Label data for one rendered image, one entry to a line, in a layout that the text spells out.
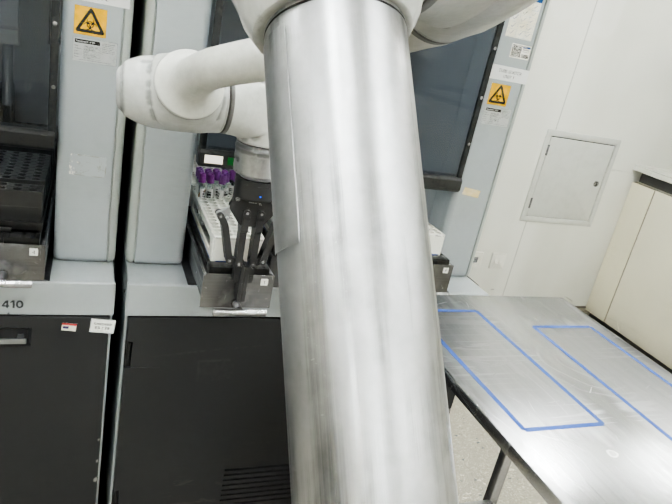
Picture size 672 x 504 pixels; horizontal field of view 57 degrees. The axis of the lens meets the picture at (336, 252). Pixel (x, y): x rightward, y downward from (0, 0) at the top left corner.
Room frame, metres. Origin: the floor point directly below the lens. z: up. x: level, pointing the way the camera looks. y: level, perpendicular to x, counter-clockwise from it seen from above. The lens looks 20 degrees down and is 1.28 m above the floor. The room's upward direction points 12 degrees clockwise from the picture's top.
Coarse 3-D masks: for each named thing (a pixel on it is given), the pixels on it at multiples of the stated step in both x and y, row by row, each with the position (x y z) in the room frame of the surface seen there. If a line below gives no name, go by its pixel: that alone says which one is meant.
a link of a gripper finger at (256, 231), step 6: (258, 216) 1.02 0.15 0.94; (264, 216) 1.03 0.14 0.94; (258, 222) 1.03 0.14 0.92; (252, 228) 1.05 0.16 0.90; (258, 228) 1.03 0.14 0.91; (252, 234) 1.04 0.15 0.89; (258, 234) 1.03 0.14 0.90; (252, 240) 1.04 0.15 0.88; (258, 240) 1.03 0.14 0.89; (252, 246) 1.03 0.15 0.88; (258, 246) 1.03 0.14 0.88; (252, 252) 1.03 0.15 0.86; (252, 258) 1.03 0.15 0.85; (252, 264) 1.03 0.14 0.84
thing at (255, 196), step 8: (240, 176) 1.02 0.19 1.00; (240, 184) 1.01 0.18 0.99; (248, 184) 1.00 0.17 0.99; (256, 184) 1.00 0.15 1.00; (264, 184) 1.01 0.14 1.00; (240, 192) 1.01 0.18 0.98; (248, 192) 1.00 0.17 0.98; (256, 192) 1.00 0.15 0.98; (264, 192) 1.01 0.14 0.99; (232, 200) 1.03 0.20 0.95; (240, 200) 1.02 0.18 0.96; (248, 200) 1.00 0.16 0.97; (256, 200) 1.00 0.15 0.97; (264, 200) 1.01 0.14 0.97; (232, 208) 1.01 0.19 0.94; (240, 208) 1.02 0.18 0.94; (248, 208) 1.02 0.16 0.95; (256, 208) 1.03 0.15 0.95; (264, 208) 1.04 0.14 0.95; (240, 216) 1.02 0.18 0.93; (256, 216) 1.03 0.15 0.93; (240, 224) 1.02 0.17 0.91; (264, 224) 1.04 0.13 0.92
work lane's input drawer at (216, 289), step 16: (192, 224) 1.25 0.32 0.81; (192, 240) 1.17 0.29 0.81; (192, 256) 1.15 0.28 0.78; (208, 256) 1.08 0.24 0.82; (208, 272) 1.04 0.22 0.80; (224, 272) 1.05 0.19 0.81; (256, 272) 1.07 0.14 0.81; (208, 288) 1.03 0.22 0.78; (224, 288) 1.04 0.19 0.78; (256, 288) 1.07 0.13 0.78; (272, 288) 1.08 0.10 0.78; (208, 304) 1.03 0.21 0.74; (224, 304) 1.04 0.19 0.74; (240, 304) 1.04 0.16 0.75; (256, 304) 1.07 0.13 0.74
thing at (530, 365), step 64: (448, 320) 1.01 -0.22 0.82; (512, 320) 1.07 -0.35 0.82; (576, 320) 1.14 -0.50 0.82; (448, 384) 0.82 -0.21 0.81; (512, 384) 0.83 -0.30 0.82; (576, 384) 0.87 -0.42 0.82; (640, 384) 0.92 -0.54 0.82; (512, 448) 0.67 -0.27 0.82; (576, 448) 0.70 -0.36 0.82; (640, 448) 0.73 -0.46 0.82
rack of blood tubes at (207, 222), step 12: (192, 192) 1.32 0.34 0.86; (204, 192) 1.32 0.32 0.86; (192, 204) 1.31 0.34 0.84; (204, 204) 1.24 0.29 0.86; (216, 204) 1.25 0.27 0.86; (228, 204) 1.28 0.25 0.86; (204, 216) 1.17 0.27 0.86; (216, 216) 1.18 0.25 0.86; (204, 228) 1.24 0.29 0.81; (216, 228) 1.11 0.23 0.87; (204, 240) 1.14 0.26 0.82; (216, 240) 1.07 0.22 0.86; (216, 252) 1.07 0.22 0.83
